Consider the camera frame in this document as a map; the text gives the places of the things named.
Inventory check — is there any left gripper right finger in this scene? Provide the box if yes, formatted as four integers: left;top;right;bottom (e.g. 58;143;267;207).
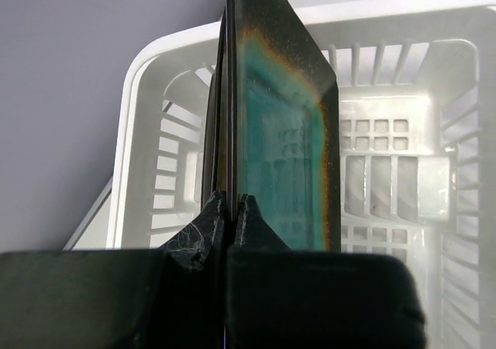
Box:
226;195;426;348

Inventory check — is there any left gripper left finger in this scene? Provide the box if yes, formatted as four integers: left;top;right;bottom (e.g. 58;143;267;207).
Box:
1;191;226;348

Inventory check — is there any black square plate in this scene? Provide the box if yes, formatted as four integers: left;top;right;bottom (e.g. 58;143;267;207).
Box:
201;12;229;208
226;0;341;252

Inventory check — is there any white plastic dish rack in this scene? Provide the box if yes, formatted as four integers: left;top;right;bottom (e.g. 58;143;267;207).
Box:
104;5;496;349

